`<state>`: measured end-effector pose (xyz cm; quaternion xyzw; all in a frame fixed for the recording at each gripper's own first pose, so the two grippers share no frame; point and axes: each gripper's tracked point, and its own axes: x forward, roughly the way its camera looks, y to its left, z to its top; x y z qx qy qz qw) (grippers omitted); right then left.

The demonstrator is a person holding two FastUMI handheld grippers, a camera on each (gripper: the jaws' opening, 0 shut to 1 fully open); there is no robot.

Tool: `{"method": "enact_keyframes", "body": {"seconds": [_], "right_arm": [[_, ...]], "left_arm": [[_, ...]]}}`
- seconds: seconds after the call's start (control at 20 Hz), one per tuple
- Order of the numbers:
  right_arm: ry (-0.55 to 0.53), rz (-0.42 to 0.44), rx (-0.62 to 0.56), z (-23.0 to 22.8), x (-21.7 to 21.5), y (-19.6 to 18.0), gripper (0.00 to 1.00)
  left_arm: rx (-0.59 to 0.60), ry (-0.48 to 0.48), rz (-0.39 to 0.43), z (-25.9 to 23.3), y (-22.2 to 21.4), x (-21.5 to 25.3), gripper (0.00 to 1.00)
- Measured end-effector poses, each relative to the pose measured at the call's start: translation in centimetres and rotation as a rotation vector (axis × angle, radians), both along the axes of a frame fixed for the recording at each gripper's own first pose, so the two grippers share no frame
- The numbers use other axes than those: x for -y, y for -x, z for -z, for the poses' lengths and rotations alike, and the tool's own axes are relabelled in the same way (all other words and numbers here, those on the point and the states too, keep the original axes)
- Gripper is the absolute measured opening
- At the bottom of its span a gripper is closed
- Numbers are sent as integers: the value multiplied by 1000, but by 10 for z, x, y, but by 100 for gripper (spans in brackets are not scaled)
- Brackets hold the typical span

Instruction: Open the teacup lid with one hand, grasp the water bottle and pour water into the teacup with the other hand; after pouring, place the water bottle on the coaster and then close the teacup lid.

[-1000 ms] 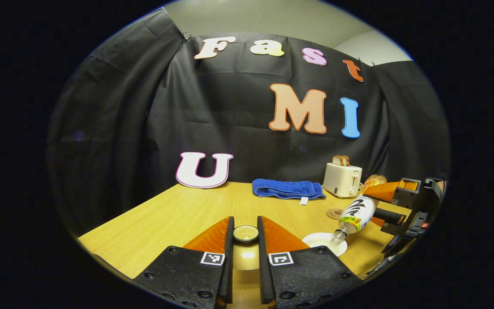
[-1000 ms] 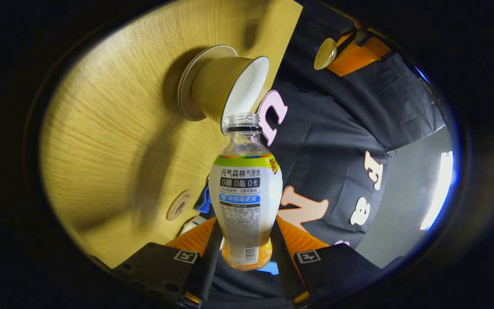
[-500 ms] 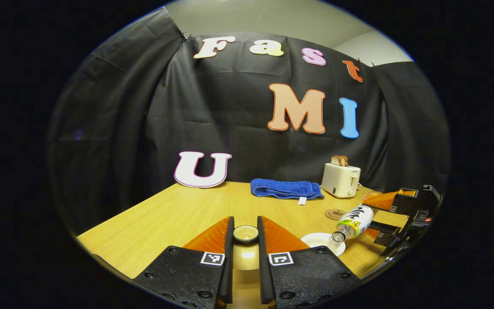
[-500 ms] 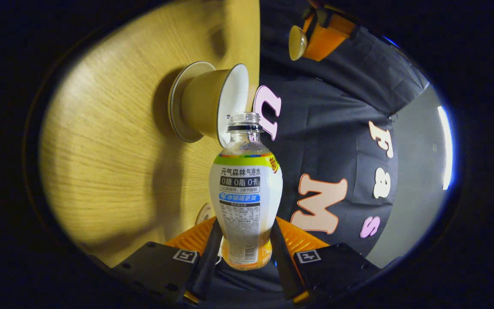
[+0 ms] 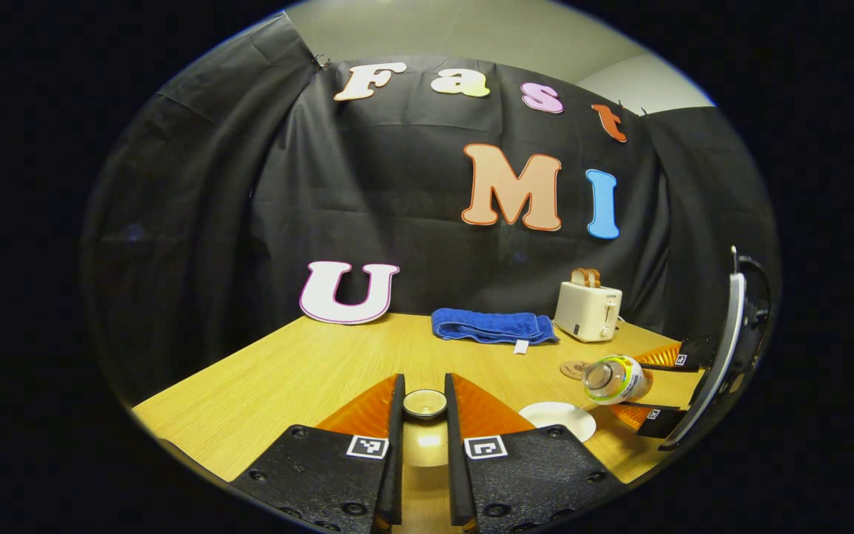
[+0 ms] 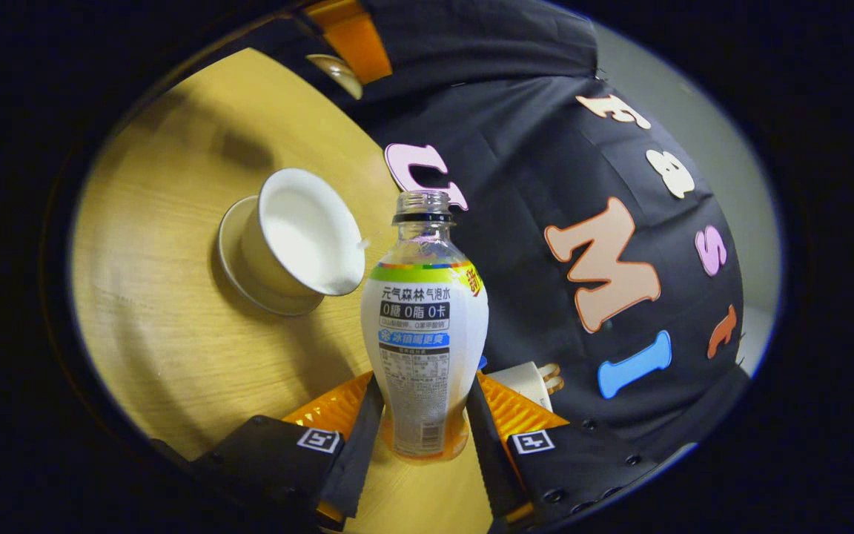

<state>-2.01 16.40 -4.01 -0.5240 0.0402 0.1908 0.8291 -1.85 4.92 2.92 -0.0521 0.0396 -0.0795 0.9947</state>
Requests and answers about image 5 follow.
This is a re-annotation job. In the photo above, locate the blue folded towel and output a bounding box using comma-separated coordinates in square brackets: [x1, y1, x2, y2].
[431, 308, 560, 355]

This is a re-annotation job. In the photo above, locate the black backdrop cloth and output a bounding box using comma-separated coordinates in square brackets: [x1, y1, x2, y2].
[79, 11, 782, 405]

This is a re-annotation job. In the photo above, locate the clear water bottle orange label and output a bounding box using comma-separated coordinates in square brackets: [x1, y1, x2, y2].
[582, 355, 653, 406]

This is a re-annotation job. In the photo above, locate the cream teacup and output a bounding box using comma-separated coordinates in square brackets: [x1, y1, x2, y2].
[519, 401, 597, 444]

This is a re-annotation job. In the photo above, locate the cream toaster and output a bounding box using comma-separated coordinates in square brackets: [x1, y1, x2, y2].
[554, 281, 623, 343]

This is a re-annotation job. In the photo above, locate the cream teacup lid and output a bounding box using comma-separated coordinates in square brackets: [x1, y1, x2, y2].
[400, 389, 451, 468]

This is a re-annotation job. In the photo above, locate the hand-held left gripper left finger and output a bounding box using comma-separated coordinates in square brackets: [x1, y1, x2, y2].
[231, 373, 407, 534]

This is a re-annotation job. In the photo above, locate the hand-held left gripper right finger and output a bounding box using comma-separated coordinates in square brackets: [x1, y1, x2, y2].
[444, 372, 624, 531]

